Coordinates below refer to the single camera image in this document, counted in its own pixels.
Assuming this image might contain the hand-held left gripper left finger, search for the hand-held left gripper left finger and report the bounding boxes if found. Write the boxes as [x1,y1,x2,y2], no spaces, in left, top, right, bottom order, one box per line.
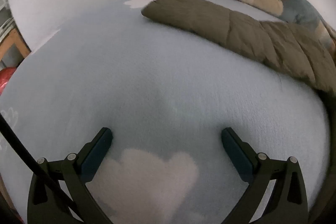
[28,127,113,224]

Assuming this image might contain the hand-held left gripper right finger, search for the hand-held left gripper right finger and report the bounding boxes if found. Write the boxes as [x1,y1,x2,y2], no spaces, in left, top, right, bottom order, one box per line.
[221,127,309,224]

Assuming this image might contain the khaki puffer jacket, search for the khaki puffer jacket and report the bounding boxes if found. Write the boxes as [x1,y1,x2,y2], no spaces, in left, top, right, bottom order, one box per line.
[141,0,336,96]

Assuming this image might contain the light blue fleece bed blanket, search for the light blue fleece bed blanket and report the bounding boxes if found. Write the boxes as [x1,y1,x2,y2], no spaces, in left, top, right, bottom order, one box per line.
[0,0,331,224]

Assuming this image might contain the red bag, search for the red bag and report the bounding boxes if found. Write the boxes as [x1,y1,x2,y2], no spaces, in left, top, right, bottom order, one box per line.
[0,68,17,96]

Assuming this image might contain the black cable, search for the black cable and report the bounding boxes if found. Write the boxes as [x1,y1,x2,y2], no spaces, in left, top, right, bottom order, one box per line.
[0,111,84,224]

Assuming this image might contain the wooden shelf frame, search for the wooden shelf frame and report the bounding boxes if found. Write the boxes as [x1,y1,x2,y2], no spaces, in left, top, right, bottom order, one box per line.
[0,28,32,69]

